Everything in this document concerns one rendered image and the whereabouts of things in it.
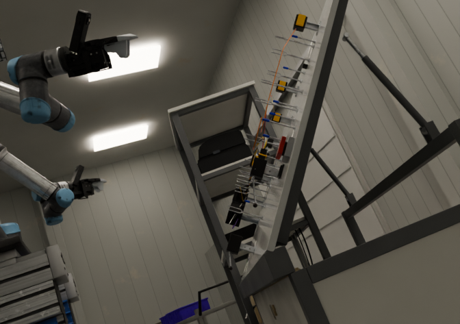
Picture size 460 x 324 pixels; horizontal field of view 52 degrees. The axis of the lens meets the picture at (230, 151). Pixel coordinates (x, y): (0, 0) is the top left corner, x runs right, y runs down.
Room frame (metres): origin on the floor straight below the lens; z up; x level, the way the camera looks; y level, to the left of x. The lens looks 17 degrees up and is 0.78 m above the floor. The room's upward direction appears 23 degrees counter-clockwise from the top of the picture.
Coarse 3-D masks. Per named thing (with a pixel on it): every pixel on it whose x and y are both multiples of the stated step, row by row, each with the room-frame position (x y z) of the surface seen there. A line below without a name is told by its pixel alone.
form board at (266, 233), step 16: (336, 0) 1.21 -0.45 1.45; (320, 16) 1.65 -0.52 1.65; (320, 32) 1.36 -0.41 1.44; (320, 48) 1.19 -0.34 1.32; (320, 64) 1.19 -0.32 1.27; (304, 80) 1.56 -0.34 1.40; (304, 96) 1.31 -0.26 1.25; (288, 112) 2.25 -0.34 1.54; (304, 112) 1.18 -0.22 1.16; (288, 128) 1.76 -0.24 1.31; (304, 128) 1.17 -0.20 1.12; (288, 160) 1.22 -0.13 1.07; (272, 176) 1.99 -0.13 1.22; (288, 176) 1.16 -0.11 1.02; (272, 192) 1.60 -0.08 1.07; (288, 192) 1.16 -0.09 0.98; (272, 208) 1.34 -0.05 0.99; (272, 224) 1.16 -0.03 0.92; (272, 240) 1.14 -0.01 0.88; (256, 256) 1.52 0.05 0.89
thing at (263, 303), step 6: (258, 294) 2.02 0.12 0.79; (264, 294) 1.81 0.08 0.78; (258, 300) 2.12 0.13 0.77; (264, 300) 1.89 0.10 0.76; (258, 306) 2.22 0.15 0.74; (264, 306) 1.97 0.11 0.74; (270, 306) 1.76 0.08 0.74; (264, 312) 2.07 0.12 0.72; (270, 312) 1.85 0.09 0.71; (264, 318) 2.15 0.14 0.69; (270, 318) 1.92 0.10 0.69; (276, 318) 1.75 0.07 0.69
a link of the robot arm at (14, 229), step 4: (4, 224) 1.70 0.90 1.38; (8, 224) 1.71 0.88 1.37; (12, 224) 1.72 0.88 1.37; (16, 224) 1.75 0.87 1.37; (4, 228) 1.69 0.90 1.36; (8, 228) 1.70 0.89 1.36; (12, 228) 1.71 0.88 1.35; (16, 228) 1.73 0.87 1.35; (8, 232) 1.70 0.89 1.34; (12, 232) 1.71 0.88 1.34; (16, 232) 1.72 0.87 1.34; (20, 232) 1.75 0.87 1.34; (8, 236) 1.70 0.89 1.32; (12, 236) 1.71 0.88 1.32; (20, 236) 1.74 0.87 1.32
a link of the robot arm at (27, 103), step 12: (24, 84) 1.10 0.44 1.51; (36, 84) 1.11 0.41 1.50; (24, 96) 1.10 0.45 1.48; (36, 96) 1.11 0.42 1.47; (48, 96) 1.14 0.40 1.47; (24, 108) 1.10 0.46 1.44; (36, 108) 1.11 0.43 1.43; (48, 108) 1.14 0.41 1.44; (24, 120) 1.13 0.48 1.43; (36, 120) 1.14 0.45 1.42; (48, 120) 1.16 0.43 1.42
